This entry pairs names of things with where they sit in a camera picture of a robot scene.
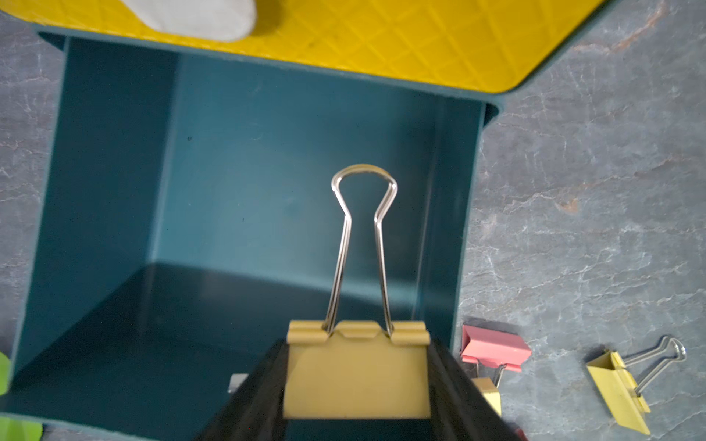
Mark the pink binder clip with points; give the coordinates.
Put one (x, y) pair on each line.
(521, 435)
(493, 349)

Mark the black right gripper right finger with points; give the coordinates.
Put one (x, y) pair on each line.
(458, 409)

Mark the pink binder clip right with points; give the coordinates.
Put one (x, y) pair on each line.
(521, 435)

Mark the green toy shovel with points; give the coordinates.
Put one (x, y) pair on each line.
(14, 429)

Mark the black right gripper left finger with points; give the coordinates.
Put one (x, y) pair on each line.
(255, 410)

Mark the teal drawer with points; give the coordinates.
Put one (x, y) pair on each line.
(188, 219)

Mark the yellow binder clip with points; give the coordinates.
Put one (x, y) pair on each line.
(490, 392)
(621, 392)
(357, 370)

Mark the pink binder clip top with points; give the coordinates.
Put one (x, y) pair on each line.
(493, 349)

